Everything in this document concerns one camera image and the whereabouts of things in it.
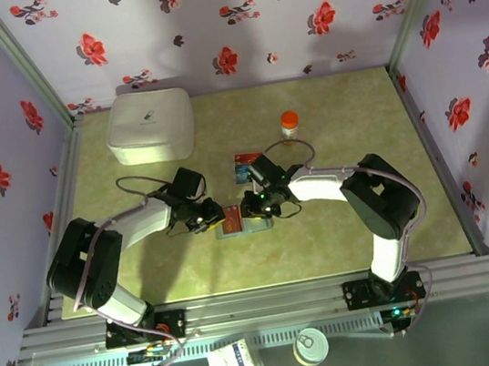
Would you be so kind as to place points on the clear card case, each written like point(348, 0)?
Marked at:
point(260, 226)

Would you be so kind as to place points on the red credit card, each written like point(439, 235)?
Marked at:
point(232, 220)
point(245, 158)

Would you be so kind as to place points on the blue credit card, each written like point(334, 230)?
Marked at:
point(241, 175)

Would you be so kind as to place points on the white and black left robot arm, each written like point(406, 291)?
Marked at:
point(92, 270)

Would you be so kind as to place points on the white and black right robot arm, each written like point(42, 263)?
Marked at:
point(385, 203)

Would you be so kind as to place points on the vitamin bottle with orange cap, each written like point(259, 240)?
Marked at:
point(290, 122)

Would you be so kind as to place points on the white zipped storage case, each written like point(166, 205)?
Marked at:
point(148, 126)

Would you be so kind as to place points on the white paper box blue print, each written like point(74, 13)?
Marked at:
point(232, 362)

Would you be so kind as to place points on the tin can with pull tab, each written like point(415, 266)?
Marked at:
point(310, 345)

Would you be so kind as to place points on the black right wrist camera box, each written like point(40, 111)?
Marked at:
point(265, 170)

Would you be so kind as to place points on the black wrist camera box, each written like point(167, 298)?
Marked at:
point(265, 170)
point(189, 183)

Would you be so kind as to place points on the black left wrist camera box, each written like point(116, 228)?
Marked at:
point(189, 183)

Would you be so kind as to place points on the long aluminium frame rail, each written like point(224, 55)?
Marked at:
point(262, 304)

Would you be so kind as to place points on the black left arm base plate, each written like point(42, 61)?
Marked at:
point(171, 325)

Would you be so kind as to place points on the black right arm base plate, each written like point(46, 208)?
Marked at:
point(358, 295)

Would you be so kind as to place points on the aluminium side rail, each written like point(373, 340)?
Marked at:
point(66, 191)
point(438, 154)

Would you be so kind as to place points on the aluminium corner post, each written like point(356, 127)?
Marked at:
point(19, 60)
point(417, 0)

